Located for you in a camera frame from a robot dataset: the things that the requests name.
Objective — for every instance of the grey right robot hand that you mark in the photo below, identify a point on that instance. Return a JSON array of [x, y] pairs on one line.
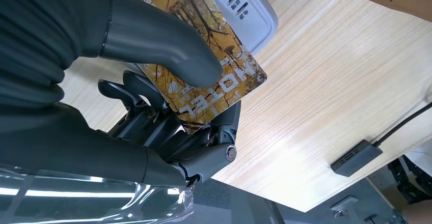
[[152, 37]]

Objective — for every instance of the white card reader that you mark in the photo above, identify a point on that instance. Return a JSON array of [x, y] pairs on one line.
[[249, 16]]

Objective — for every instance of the small black USB hub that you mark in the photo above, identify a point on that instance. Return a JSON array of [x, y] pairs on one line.
[[357, 158]]

